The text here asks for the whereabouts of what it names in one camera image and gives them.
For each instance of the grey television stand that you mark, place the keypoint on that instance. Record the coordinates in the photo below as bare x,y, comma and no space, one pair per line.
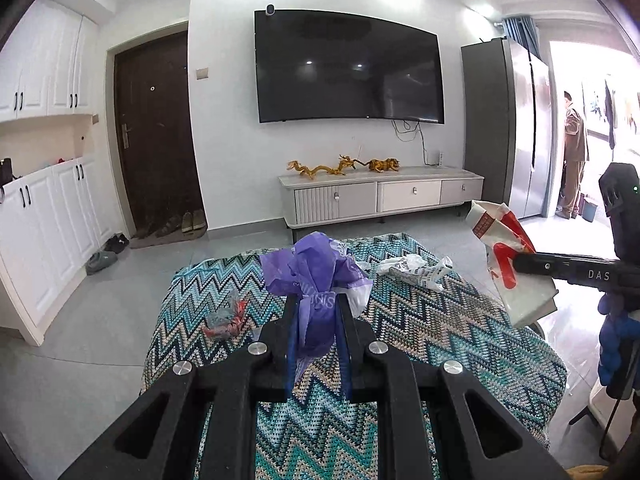
410,195

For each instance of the grey slipper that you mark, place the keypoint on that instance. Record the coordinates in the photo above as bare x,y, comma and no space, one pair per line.
101,262

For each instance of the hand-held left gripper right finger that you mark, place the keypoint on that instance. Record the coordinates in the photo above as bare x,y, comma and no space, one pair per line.
346,350

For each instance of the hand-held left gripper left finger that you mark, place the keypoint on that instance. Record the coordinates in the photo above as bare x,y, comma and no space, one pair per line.
291,345

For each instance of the black bag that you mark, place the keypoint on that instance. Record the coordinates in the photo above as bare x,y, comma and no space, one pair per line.
5,172

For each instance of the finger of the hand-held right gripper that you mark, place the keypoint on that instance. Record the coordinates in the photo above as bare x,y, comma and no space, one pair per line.
537,264

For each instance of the blue curtain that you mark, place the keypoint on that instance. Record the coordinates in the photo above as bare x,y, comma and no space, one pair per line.
522,35

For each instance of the white cabinet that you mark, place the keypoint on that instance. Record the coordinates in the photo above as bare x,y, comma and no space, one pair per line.
50,230
45,65

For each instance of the black wall television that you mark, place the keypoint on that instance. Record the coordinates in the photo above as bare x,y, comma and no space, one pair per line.
350,65

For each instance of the red and grey wrapper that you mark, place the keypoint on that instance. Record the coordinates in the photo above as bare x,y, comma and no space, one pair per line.
225,320

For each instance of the golden dragon figurine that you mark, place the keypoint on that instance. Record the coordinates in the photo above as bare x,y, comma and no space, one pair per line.
345,165

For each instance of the tan shoe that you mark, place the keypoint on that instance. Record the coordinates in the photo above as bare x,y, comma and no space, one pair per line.
187,221
199,219

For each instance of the white lower cabinet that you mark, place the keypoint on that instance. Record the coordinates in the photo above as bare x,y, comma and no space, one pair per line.
50,230

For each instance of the beige light switch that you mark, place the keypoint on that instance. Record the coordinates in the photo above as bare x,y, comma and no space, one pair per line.
201,73

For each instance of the zigzag knitted blanket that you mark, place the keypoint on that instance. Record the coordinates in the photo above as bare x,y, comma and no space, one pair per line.
450,340

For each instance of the grey steel refrigerator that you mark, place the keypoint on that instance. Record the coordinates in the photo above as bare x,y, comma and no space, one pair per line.
520,135

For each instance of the teal bucket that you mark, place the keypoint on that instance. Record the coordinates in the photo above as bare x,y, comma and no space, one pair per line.
590,212

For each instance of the dark brown door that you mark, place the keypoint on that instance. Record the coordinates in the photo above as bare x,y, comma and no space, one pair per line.
155,150

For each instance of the person's right hand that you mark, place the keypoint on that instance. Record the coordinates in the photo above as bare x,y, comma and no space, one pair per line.
620,345

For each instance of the golden tiger figurine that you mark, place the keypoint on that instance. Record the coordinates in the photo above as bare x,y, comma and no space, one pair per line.
382,165

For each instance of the white upper cabinet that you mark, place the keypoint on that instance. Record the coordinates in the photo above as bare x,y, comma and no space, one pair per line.
45,65

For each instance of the purple plastic bag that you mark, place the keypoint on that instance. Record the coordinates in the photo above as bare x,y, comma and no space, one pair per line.
315,280

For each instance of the white printed plastic bag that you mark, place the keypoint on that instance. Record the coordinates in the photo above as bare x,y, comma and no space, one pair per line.
415,272

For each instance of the dark hanging garment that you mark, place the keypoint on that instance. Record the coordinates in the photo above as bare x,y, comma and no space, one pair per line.
610,120

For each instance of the red and white plastic bag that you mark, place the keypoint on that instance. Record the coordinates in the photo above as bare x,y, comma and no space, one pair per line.
500,240

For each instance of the brown doormat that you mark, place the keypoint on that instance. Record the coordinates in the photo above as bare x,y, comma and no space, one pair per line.
165,241

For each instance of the dark brown shoe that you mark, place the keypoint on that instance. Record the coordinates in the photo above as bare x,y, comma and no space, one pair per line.
170,225
149,230

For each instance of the black sneaker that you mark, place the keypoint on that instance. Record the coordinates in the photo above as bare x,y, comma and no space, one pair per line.
122,241
111,246

